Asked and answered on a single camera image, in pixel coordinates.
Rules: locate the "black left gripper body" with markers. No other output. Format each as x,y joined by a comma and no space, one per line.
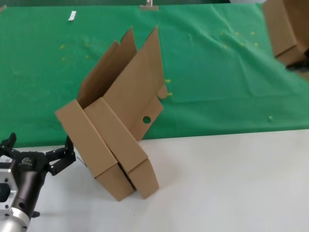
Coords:
29,174

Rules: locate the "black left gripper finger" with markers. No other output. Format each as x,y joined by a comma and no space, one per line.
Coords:
61,157
7,146

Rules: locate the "brown corrugated cardboard box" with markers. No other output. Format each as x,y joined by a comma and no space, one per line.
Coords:
125,135
82,135
280,31

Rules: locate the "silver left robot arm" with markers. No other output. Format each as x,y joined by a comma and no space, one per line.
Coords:
13,221

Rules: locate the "small white label strip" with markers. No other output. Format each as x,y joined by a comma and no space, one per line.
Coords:
72,16

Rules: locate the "silver metal binder clip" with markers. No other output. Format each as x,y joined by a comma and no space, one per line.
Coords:
148,7

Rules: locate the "green table cloth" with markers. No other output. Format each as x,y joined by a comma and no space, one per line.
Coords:
217,60

